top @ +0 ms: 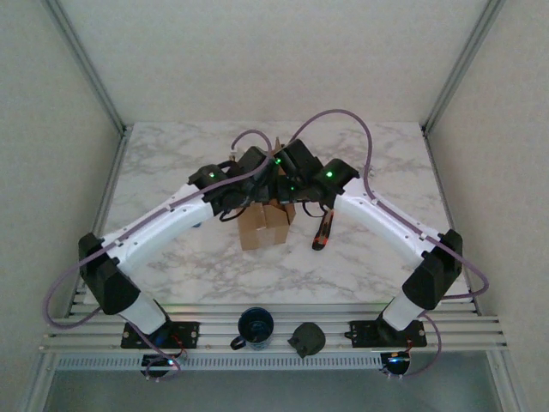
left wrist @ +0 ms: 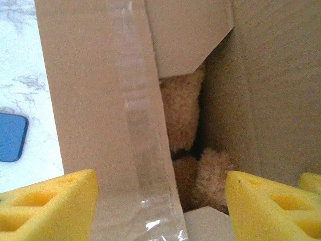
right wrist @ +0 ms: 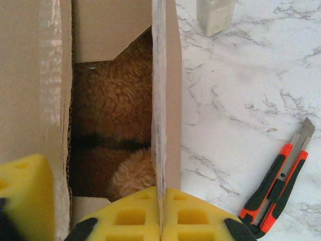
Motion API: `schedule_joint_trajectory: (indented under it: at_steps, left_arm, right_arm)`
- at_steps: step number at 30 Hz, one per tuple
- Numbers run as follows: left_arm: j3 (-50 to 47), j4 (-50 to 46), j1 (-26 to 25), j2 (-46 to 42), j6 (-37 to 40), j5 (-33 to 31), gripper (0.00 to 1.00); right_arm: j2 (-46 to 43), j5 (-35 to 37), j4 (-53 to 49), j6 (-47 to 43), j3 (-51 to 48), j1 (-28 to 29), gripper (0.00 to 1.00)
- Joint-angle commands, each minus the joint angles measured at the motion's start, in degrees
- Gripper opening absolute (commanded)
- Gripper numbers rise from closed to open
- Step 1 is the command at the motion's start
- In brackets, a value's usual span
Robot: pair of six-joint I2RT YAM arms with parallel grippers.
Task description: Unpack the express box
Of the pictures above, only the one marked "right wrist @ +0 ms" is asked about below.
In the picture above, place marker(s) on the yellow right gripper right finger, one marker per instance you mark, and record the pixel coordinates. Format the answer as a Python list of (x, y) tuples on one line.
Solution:
[(200, 221)]

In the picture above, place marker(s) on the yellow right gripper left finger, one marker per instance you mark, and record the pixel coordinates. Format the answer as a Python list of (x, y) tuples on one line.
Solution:
[(120, 221)]

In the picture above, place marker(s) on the whitish bottle with black cap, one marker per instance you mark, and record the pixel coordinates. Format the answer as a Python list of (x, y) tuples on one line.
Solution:
[(215, 17)]

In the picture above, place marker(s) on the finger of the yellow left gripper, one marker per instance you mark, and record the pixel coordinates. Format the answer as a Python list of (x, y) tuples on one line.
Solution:
[(25, 190)]

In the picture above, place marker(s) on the orange black utility knife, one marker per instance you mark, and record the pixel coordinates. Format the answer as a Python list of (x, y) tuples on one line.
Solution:
[(276, 190)]

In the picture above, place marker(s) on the brown cardboard express box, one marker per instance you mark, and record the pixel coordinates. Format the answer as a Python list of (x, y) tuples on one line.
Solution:
[(25, 75)]

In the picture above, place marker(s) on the tan plush toy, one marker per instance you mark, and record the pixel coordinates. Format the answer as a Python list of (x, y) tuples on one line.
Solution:
[(113, 100)]

